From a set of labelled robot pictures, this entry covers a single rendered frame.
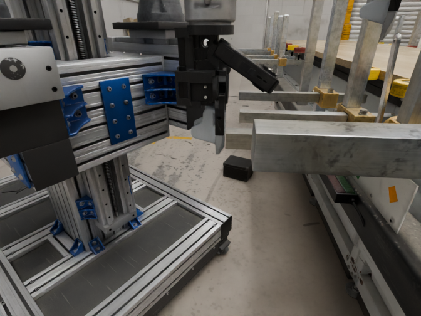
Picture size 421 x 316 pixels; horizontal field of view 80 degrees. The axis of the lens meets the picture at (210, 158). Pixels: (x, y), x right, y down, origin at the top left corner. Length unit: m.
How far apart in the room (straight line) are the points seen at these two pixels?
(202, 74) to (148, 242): 0.89
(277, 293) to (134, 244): 0.65
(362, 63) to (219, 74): 0.45
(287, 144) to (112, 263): 1.01
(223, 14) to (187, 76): 0.10
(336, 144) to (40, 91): 0.48
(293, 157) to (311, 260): 1.27
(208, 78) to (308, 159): 0.25
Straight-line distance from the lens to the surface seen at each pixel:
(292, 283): 1.32
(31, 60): 0.54
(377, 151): 0.20
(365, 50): 0.76
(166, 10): 0.88
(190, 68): 0.42
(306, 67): 1.25
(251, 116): 0.69
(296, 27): 8.43
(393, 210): 0.57
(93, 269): 1.14
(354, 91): 0.78
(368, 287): 1.21
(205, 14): 0.39
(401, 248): 0.54
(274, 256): 1.41
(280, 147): 0.18
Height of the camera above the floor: 1.02
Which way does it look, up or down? 27 degrees down
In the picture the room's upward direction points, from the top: straight up
